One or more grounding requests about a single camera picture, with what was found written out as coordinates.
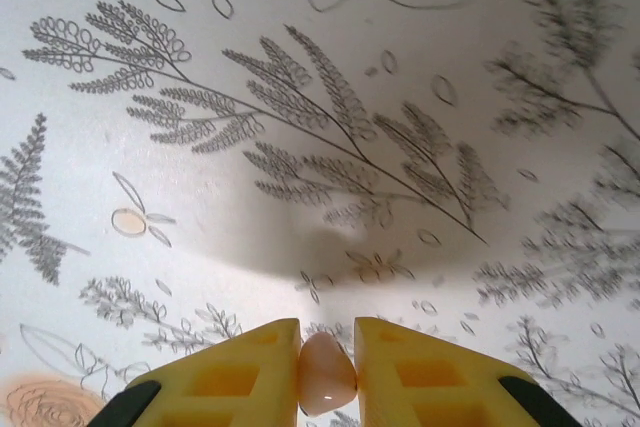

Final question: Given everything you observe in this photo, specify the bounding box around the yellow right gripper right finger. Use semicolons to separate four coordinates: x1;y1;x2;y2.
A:
353;316;584;427

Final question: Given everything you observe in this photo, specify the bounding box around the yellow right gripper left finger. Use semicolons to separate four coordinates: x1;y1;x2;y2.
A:
97;317;304;427

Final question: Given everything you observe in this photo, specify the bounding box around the pale pink earbud charging case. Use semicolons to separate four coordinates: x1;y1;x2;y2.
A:
298;331;359;418

